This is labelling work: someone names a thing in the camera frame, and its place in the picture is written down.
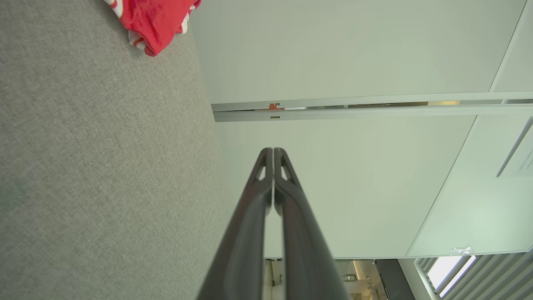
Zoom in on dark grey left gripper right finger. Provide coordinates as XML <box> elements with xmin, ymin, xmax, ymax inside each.
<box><xmin>274</xmin><ymin>147</ymin><xmax>349</xmax><ymax>300</ymax></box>

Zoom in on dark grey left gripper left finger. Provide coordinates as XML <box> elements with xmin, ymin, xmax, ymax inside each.
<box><xmin>197</xmin><ymin>147</ymin><xmax>274</xmax><ymax>300</ymax></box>

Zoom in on red white-striped shorts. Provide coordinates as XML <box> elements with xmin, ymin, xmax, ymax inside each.
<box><xmin>104</xmin><ymin>0</ymin><xmax>202</xmax><ymax>57</ymax></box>

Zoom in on grey window blinds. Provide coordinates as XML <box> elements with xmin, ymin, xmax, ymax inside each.
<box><xmin>414</xmin><ymin>250</ymin><xmax>533</xmax><ymax>300</ymax></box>

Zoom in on grey double partition post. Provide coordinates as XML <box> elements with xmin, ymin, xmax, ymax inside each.
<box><xmin>212</xmin><ymin>92</ymin><xmax>533</xmax><ymax>123</ymax></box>

